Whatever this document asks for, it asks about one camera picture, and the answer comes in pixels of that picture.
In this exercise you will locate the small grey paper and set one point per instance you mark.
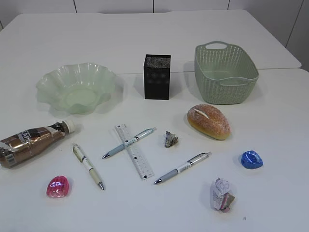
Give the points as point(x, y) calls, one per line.
point(170, 139)

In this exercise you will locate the brown bread loaf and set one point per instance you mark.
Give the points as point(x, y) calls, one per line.
point(209, 120)

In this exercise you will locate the white paper ball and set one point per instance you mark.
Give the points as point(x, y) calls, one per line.
point(221, 197)

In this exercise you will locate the blue grip pen on ruler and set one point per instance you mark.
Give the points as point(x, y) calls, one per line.
point(120, 147)

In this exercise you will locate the black mesh pen holder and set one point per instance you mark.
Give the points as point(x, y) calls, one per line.
point(156, 70)

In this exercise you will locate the grey grip ballpoint pen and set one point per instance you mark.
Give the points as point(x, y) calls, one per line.
point(191, 162)

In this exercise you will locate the green wavy glass plate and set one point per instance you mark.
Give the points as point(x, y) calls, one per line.
point(76, 88)

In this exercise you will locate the green plastic woven basket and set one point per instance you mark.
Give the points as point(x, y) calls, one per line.
point(225, 73)

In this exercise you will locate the beige grip ballpoint pen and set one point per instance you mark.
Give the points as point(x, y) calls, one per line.
point(81, 156)

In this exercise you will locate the clear plastic ruler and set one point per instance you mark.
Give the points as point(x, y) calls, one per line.
point(139, 160)

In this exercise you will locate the brown coffee drink bottle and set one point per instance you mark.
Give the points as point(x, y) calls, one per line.
point(29, 143)

